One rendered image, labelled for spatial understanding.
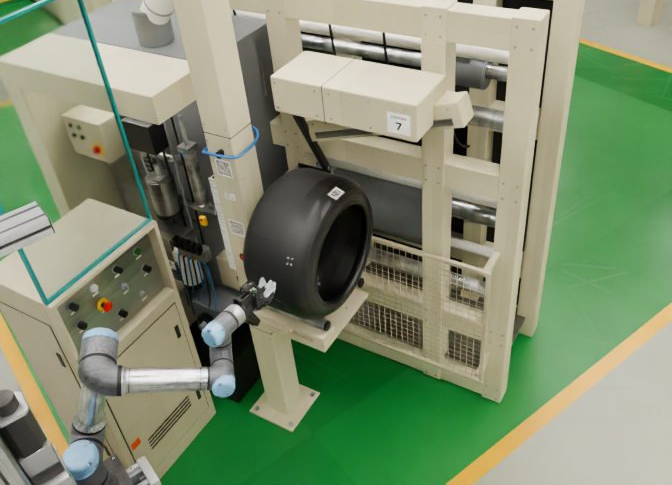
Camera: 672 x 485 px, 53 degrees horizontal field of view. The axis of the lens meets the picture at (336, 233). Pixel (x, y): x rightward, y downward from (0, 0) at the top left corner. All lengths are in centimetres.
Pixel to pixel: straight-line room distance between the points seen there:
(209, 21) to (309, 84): 44
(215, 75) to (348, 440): 193
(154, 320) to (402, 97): 144
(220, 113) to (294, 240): 52
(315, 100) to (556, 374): 204
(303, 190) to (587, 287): 228
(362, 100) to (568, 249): 244
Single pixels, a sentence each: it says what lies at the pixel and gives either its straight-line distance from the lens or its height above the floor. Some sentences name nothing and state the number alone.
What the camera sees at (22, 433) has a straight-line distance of 200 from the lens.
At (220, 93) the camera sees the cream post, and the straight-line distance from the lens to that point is 244.
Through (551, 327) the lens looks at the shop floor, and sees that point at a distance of 404.
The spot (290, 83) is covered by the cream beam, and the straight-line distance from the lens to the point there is 258.
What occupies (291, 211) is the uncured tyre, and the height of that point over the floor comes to 144.
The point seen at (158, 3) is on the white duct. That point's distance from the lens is 289.
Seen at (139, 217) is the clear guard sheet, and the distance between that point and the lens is 282.
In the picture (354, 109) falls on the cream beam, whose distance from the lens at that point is 247.
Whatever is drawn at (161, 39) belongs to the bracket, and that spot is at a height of 183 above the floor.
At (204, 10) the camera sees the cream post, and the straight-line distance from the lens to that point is 233.
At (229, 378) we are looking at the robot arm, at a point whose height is 120.
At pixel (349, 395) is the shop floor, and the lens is 367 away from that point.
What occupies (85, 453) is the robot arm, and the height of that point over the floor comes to 95.
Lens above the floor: 289
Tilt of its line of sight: 39 degrees down
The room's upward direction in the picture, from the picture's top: 6 degrees counter-clockwise
